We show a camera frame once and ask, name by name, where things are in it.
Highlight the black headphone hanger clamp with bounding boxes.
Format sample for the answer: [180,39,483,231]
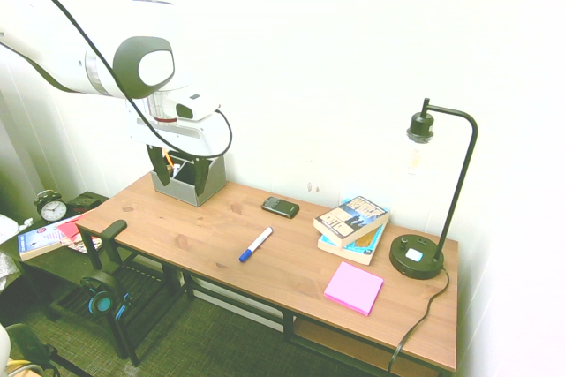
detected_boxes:
[90,219,128,279]

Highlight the red paper folder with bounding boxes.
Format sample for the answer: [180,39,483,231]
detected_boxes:
[56,213,92,241]

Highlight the white blue book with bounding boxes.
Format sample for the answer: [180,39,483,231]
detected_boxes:
[17,220,67,262]

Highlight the black side table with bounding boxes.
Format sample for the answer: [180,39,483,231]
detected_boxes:
[0,191,111,320]

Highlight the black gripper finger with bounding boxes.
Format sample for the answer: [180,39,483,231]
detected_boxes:
[147,145,171,188]
[192,156,213,196]

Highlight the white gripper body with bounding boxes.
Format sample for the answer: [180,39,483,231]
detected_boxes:
[125,98,229,160]

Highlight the patterned cartoon notebook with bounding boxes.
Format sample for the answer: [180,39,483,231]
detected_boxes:
[59,235,103,255]

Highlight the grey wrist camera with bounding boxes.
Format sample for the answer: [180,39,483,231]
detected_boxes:
[175,89,222,123]

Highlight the black keypad phone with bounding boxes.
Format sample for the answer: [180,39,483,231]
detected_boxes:
[260,195,301,220]

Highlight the tan paperback book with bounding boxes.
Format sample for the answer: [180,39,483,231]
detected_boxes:
[313,195,390,248]

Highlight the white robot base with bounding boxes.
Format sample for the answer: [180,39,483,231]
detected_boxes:
[0,322,12,367]

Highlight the wooden desk with black frame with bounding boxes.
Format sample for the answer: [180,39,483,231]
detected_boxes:
[77,224,456,377]

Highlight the white marker blue cap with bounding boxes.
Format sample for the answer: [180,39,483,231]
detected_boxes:
[238,226,275,263]

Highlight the white plastic wrap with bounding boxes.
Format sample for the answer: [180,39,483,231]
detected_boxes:
[0,213,35,245]
[0,251,22,292]

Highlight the blue paperback book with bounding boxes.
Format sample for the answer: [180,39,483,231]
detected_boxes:
[317,222,388,267]

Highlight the black twin-bell alarm clock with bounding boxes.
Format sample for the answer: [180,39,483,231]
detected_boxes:
[34,190,69,223]

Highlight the black lamp power cord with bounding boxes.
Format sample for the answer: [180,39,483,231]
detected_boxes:
[387,267,451,373]

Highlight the black desk lamp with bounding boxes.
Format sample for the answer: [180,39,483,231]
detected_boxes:
[388,97,479,281]

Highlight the pink sticky note pad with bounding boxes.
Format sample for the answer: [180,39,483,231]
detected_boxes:
[323,260,385,317]

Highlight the wooden desk lower shelf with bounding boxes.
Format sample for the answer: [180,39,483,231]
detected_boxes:
[293,318,436,377]

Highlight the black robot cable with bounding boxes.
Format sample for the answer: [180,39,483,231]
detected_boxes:
[0,0,234,160]

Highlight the black slatted shelf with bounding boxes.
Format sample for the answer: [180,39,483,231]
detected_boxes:
[49,257,186,367]

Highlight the grey fabric desk organizer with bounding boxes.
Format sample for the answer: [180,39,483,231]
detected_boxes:
[150,151,229,208]

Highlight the small black box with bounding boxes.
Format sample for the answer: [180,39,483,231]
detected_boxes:
[65,193,107,215]

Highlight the black blue headphones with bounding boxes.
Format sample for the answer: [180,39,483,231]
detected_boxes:
[80,270,133,321]

